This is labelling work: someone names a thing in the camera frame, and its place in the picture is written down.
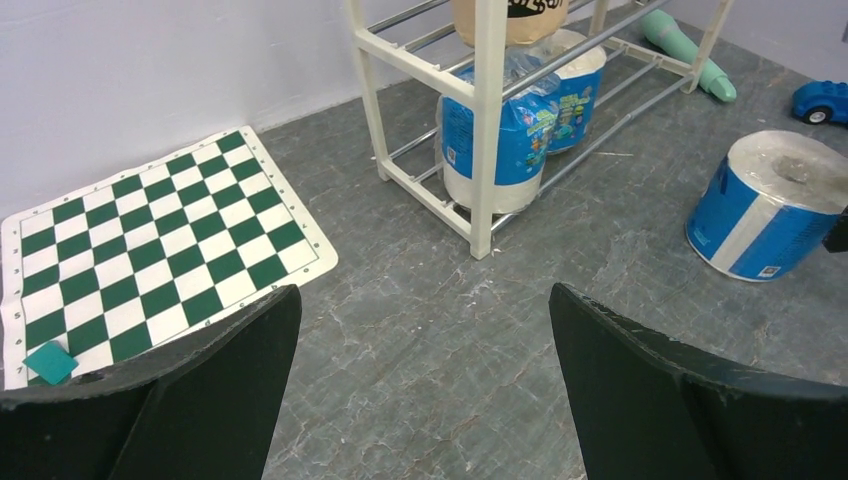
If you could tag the mint green stick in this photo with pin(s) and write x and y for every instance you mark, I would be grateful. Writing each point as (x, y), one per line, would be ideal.
(662, 30)

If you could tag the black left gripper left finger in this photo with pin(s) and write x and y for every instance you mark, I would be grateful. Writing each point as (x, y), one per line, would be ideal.
(204, 406)

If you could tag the blue white roll front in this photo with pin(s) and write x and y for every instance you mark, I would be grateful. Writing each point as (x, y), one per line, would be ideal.
(579, 83)

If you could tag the cream metal shelf rack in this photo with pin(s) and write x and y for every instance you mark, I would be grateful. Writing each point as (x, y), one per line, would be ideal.
(475, 81)

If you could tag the blue toy car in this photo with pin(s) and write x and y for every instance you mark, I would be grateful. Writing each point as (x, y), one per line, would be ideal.
(820, 102)

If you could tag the blue white roll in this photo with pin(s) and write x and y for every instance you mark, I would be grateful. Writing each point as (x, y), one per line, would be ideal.
(774, 197)
(579, 83)

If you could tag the small teal block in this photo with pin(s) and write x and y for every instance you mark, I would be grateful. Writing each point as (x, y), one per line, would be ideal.
(50, 364)

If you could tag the green white chessboard mat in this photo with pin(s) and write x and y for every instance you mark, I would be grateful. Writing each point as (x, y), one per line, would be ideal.
(154, 253)

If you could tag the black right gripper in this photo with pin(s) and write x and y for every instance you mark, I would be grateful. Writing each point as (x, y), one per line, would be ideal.
(836, 240)

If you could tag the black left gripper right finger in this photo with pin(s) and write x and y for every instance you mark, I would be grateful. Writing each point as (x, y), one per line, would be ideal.
(647, 406)

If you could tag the brown roll with label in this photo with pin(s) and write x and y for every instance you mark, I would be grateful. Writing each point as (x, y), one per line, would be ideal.
(528, 21)

